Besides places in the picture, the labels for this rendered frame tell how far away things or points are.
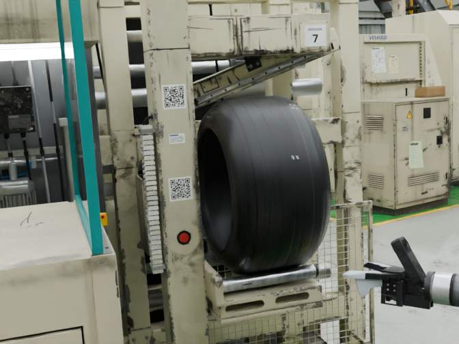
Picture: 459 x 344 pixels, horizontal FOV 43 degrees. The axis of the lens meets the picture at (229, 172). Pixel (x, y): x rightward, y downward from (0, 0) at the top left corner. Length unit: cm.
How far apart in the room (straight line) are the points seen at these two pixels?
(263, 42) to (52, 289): 141
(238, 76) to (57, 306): 146
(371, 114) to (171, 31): 496
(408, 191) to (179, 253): 497
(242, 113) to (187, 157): 22
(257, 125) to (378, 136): 485
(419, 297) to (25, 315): 88
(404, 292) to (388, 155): 508
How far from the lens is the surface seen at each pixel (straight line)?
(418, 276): 145
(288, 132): 179
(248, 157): 172
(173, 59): 183
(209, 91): 226
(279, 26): 223
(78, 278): 103
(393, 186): 651
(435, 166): 695
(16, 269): 102
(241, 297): 190
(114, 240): 263
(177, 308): 195
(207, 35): 213
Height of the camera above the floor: 155
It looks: 9 degrees down
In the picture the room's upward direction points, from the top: 3 degrees counter-clockwise
